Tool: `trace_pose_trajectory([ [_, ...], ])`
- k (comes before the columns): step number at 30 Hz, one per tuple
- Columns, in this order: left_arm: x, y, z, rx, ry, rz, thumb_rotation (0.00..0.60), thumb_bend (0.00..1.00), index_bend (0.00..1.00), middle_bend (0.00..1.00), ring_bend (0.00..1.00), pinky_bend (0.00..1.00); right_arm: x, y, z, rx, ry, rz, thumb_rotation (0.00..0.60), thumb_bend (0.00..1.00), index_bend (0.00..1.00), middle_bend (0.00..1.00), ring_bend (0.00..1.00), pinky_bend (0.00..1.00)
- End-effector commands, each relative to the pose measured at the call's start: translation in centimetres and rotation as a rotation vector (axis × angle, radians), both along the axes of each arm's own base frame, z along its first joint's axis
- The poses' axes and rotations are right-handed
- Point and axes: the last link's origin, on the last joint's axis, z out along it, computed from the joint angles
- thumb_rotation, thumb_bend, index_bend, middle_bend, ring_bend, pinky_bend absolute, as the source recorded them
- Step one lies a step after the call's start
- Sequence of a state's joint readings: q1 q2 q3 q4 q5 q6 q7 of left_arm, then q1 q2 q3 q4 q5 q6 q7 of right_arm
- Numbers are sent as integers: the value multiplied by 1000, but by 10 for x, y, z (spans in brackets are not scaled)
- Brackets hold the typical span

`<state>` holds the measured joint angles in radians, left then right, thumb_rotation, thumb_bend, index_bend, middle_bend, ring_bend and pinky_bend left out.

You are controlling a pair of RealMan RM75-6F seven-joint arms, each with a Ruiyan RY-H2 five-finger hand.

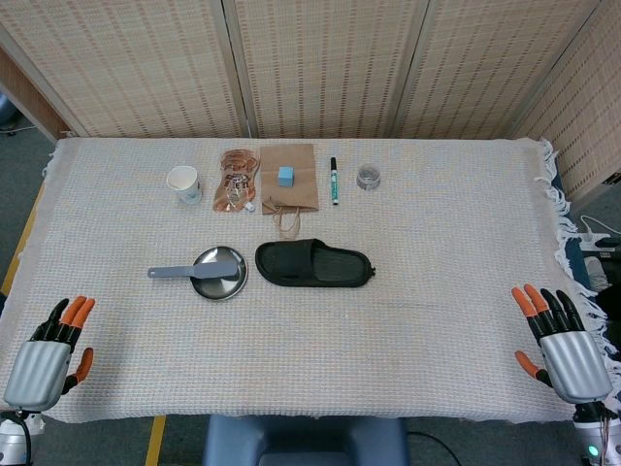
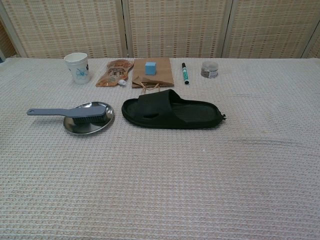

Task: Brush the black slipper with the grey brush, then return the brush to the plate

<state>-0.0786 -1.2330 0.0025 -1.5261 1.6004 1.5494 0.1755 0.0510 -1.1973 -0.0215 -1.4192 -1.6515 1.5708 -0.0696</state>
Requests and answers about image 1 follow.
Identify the black slipper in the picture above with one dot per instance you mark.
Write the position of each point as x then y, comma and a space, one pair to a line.
286, 262

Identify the white paper cup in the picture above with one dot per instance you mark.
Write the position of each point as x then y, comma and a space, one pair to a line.
186, 189

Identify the green marker pen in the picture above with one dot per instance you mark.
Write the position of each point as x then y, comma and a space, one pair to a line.
335, 187

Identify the woven bamboo screen panel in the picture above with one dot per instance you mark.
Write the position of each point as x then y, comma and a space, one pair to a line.
330, 68
136, 68
587, 121
485, 68

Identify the round steel plate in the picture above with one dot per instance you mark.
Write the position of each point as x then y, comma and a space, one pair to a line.
220, 289

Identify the orange clear snack bag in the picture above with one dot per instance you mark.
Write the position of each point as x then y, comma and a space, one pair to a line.
235, 182

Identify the white power strip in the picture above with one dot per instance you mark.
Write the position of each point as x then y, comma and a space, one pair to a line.
599, 240

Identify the blue cube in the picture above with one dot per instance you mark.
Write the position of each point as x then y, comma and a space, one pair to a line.
286, 177

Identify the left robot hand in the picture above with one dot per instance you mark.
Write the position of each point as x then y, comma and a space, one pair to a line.
36, 374

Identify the brown paper bag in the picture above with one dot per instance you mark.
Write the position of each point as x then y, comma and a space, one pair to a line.
303, 194

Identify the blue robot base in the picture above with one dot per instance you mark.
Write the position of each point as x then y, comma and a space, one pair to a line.
301, 439

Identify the woven white tablecloth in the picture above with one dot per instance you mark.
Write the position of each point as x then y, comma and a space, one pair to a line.
310, 349

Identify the clear round plastic jar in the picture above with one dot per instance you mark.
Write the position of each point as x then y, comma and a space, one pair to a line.
369, 178

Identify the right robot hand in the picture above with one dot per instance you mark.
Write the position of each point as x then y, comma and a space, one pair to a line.
575, 364

